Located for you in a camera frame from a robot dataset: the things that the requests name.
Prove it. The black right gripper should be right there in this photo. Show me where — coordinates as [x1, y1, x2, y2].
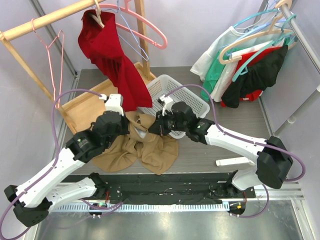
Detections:
[150, 108, 188, 136]

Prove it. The tan cloth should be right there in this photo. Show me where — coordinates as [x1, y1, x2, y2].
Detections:
[92, 111, 179, 175]

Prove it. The red skirt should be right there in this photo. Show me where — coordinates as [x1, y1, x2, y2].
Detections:
[78, 10, 153, 112]

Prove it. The beige plastic hanger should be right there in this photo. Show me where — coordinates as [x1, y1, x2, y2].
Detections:
[90, 0, 105, 28]

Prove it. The pink wire hanger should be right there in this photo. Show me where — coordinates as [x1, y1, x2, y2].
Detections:
[31, 17, 65, 110]

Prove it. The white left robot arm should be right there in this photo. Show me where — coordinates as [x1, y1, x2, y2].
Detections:
[4, 110, 129, 227]

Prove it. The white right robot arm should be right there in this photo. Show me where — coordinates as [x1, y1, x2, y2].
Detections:
[148, 101, 293, 198]

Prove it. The thick pink plastic hanger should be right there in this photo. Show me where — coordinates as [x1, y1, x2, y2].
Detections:
[99, 0, 168, 50]

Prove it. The beige hanger on metal rack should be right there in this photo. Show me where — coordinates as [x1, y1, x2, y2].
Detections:
[218, 13, 284, 65]

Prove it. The teal plastic hanger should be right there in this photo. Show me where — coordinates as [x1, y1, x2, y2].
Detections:
[232, 14, 298, 82]

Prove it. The light blue hanger on rack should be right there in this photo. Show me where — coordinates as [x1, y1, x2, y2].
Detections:
[258, 0, 284, 26]

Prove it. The white mesh basket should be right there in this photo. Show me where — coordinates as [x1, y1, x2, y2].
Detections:
[139, 74, 214, 145]

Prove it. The wooden clothes rack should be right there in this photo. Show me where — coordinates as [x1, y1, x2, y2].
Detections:
[0, 0, 157, 135]

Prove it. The green garment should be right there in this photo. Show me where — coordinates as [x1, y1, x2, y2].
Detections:
[202, 37, 291, 109]

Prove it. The red garment on rack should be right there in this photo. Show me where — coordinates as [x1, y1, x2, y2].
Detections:
[235, 47, 280, 102]

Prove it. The black garment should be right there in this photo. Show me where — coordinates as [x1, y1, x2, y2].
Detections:
[220, 45, 288, 109]

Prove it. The white garment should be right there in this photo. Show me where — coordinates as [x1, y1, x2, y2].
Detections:
[189, 11, 286, 103]

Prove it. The metal clothes rack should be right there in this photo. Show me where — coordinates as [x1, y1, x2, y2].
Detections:
[215, 0, 320, 167]

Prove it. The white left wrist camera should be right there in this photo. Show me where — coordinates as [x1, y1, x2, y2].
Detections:
[100, 93, 125, 116]

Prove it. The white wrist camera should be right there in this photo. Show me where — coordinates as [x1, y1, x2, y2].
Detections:
[157, 95, 174, 116]
[100, 93, 125, 116]

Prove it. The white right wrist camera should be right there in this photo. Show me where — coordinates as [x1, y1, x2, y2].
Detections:
[157, 95, 174, 116]

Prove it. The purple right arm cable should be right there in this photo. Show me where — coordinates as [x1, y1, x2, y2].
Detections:
[164, 84, 306, 218]

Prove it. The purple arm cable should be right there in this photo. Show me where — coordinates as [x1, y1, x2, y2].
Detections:
[0, 89, 123, 240]
[164, 84, 306, 218]

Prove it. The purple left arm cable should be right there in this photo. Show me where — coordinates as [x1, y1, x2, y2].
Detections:
[0, 89, 123, 240]

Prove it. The blue wire hanger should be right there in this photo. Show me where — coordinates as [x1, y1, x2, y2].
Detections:
[116, 0, 151, 62]

